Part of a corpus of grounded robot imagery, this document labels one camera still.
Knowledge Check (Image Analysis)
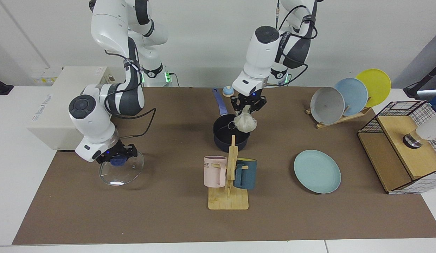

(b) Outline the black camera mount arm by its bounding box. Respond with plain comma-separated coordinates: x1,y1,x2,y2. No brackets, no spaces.
403,61,436,100

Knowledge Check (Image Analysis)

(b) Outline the dark teal cup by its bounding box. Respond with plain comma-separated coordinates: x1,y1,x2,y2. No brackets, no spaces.
233,158,257,190

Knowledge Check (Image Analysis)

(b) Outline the yellow plate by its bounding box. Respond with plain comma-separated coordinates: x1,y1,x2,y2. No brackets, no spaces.
355,69,392,108

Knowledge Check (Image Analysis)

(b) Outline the glass lid with blue knob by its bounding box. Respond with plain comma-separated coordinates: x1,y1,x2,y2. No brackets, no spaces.
99,151,145,186

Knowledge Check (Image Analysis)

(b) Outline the black stand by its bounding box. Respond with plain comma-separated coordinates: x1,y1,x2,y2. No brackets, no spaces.
0,76,14,96

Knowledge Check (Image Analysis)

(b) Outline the grey plate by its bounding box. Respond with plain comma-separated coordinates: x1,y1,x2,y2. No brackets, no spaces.
310,87,345,125

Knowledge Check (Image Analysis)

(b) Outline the wooden cup stand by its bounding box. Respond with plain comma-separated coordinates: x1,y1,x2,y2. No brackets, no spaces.
208,135,249,210

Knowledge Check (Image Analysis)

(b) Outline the pink cup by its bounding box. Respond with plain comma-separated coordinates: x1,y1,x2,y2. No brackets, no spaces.
204,156,227,188

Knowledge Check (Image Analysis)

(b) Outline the wooden plate rack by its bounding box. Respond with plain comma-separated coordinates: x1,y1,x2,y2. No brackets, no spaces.
306,105,372,129

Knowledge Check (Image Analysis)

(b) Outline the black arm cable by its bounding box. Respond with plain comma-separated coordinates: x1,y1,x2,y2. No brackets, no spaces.
275,0,318,86
105,49,157,139

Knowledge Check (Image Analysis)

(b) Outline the light blue plate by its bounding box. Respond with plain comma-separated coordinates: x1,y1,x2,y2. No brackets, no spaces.
334,78,368,116

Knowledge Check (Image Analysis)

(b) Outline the brown table cloth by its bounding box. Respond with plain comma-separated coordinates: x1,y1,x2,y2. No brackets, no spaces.
12,86,436,245

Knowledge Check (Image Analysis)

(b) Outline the black pot with purple handle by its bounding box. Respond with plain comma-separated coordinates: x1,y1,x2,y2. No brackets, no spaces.
212,88,251,153

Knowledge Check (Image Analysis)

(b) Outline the mint green plate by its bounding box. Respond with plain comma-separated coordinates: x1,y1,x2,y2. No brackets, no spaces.
294,150,341,194

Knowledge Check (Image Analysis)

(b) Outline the white wall socket box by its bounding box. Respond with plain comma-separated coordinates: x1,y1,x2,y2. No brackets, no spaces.
31,67,63,86

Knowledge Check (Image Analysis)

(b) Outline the pale toaster oven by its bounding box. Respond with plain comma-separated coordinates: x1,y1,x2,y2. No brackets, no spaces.
26,66,116,152

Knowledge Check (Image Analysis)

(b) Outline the white cylinder with metal end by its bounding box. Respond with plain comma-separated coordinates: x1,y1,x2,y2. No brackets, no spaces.
403,100,436,150

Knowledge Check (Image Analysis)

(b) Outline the white vermicelli bundle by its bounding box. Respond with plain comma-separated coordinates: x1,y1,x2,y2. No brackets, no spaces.
233,105,257,133

